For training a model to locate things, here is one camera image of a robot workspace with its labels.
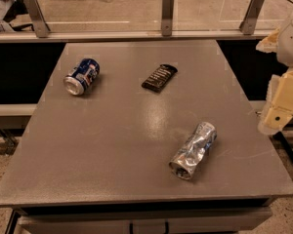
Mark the crushed silver redbull can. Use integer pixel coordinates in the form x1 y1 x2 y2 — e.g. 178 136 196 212
169 122 217 180

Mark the blue pepsi can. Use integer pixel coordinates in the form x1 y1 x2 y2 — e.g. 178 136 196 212
63 58 100 96

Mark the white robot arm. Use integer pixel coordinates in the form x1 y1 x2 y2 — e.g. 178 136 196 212
256 12 293 135

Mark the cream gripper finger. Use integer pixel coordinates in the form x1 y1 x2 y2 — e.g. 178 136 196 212
256 28 280 53
258 68 293 135

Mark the metal rail behind table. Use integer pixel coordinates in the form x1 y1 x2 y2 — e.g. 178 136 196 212
0 29 272 43

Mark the metal bracket post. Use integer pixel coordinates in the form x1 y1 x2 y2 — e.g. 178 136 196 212
239 0 265 35
161 0 174 36
23 0 50 38

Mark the right metal bracket post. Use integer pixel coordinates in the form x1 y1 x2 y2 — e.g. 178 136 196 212
239 0 265 35

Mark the grey cabinet under table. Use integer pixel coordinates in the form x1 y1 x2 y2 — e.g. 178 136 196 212
18 207 272 234

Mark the left metal bracket post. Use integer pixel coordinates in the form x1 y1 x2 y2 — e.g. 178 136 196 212
23 0 50 38

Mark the middle metal bracket post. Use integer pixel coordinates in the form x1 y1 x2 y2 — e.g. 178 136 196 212
161 0 174 36

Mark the black rxbar chocolate wrapper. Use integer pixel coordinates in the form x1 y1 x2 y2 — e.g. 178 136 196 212
142 64 178 93

